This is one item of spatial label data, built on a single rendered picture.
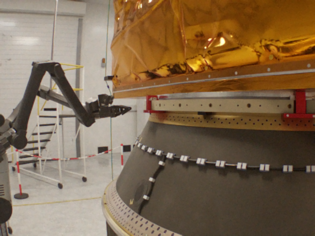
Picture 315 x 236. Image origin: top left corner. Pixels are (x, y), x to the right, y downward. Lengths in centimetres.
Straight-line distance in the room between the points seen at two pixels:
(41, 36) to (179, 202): 801
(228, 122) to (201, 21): 43
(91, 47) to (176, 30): 777
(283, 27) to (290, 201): 54
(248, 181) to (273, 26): 50
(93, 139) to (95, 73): 217
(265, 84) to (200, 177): 40
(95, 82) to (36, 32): 261
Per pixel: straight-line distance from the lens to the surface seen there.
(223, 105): 98
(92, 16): 929
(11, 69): 843
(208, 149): 100
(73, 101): 138
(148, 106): 134
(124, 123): 921
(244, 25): 93
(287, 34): 81
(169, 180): 106
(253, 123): 97
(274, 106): 93
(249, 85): 94
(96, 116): 150
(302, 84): 81
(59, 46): 867
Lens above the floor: 169
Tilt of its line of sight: 3 degrees down
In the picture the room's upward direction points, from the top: straight up
